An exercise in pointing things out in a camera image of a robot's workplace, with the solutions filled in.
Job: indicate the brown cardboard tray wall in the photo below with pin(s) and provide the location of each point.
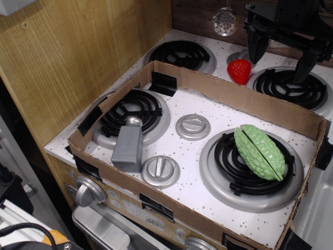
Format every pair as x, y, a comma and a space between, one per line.
187, 207

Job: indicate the hanging silver strainer ladle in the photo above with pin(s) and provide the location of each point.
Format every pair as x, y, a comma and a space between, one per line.
225, 21

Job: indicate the silver oven knob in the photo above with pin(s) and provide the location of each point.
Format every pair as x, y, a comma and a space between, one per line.
88, 192
194, 243

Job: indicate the oven clock display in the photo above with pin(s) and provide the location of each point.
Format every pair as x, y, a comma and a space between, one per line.
144, 216

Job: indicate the black burner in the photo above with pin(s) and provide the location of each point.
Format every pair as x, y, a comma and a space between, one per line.
314, 93
146, 105
187, 54
228, 178

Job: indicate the silver oven front knob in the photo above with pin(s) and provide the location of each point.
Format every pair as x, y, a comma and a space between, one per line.
88, 192

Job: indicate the back right black burner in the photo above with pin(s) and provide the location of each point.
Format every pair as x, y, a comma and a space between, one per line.
314, 93

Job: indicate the silver oven door handle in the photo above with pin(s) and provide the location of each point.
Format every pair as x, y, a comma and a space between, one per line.
110, 230

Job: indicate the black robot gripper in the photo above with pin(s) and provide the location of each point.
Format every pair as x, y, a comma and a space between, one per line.
296, 24

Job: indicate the silver centre stove knob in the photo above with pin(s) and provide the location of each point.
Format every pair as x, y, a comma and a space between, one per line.
193, 127

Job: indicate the silver back stove knob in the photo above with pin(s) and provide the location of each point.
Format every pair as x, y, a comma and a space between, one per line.
240, 55

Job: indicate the silver stove knob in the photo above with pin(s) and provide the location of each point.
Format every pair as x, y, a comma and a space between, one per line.
160, 172
240, 55
193, 127

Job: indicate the green bitter melon toy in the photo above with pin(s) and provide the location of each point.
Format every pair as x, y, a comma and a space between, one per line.
259, 152

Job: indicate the grey pepper shaker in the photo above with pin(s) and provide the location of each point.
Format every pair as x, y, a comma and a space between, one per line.
128, 150

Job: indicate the red toy strawberry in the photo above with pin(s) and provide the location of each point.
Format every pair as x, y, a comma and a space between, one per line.
239, 71

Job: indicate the back left black burner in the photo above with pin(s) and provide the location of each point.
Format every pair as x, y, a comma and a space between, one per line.
187, 54

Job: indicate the silver front stove knob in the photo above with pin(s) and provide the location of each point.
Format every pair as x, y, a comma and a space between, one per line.
160, 172

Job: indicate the front left black burner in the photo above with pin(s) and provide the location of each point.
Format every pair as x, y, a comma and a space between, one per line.
146, 105

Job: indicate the front right black burner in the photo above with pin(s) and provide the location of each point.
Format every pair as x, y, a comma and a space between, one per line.
228, 178

